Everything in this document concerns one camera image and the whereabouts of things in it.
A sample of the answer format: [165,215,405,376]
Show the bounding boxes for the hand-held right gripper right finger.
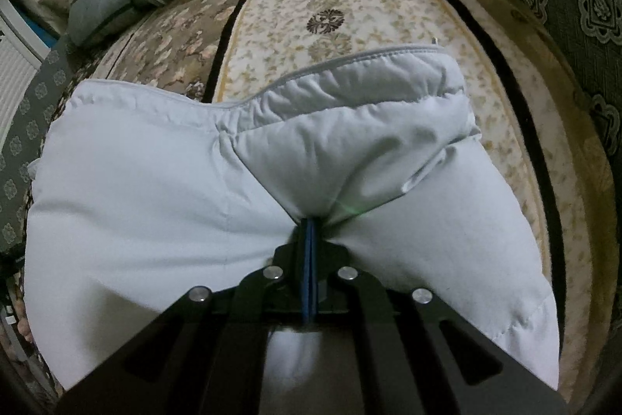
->
[310,221,569,415]

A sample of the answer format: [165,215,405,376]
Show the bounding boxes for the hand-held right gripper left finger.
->
[56,218,311,415]

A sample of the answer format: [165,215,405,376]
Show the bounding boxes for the white padded jacket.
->
[24,43,561,391]

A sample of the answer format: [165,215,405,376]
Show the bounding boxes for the floral patterned blanket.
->
[0,0,613,415]

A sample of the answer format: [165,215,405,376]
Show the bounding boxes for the white radiator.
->
[0,0,45,138]

